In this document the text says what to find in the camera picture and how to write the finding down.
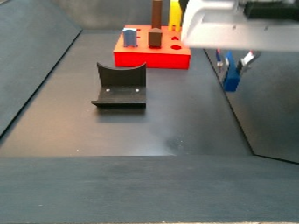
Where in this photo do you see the dark blue rectangle block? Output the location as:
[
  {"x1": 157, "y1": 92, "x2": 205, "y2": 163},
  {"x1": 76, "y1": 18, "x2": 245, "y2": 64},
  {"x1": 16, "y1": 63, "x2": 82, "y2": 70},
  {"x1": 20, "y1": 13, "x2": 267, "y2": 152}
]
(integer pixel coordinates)
[{"x1": 223, "y1": 52, "x2": 240, "y2": 92}]

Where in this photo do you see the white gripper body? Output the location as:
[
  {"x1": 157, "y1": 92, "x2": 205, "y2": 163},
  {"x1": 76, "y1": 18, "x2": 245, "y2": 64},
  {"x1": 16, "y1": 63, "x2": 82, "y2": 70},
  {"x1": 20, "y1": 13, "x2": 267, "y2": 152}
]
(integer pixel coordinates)
[{"x1": 181, "y1": 0, "x2": 299, "y2": 52}]

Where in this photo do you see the yellow forked peg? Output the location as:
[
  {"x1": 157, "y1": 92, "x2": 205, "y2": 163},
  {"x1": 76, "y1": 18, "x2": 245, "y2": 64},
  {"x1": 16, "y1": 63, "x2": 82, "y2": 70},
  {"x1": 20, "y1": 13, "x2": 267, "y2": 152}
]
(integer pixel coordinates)
[{"x1": 168, "y1": 0, "x2": 183, "y2": 32}]

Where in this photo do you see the black curved fixture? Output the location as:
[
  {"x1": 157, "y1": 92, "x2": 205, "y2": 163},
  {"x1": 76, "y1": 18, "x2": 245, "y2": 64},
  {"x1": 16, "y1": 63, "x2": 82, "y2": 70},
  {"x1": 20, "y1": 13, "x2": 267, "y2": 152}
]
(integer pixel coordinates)
[{"x1": 90, "y1": 64, "x2": 145, "y2": 108}]

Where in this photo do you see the light blue notched peg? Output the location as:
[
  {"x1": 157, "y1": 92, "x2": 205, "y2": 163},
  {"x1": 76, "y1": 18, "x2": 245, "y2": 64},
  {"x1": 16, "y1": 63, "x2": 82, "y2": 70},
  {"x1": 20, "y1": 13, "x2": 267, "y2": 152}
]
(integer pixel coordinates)
[{"x1": 122, "y1": 28, "x2": 136, "y2": 47}]

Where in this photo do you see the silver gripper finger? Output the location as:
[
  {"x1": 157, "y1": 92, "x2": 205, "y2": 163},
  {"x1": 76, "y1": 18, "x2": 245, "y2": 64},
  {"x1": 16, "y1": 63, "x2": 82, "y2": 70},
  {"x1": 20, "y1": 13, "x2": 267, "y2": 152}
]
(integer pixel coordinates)
[
  {"x1": 237, "y1": 51, "x2": 260, "y2": 74},
  {"x1": 216, "y1": 49, "x2": 223, "y2": 71}
]

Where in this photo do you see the red foam peg board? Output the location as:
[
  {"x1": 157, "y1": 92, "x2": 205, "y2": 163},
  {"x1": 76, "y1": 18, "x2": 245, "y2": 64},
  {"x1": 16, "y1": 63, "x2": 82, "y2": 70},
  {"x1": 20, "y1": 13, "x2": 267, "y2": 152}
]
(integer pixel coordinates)
[{"x1": 113, "y1": 24, "x2": 191, "y2": 69}]

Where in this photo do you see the brown cylinder peg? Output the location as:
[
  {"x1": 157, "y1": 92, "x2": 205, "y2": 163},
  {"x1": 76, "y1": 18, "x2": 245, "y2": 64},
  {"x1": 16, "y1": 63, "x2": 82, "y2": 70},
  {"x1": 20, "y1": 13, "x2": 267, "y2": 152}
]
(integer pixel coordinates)
[{"x1": 152, "y1": 0, "x2": 162, "y2": 28}]

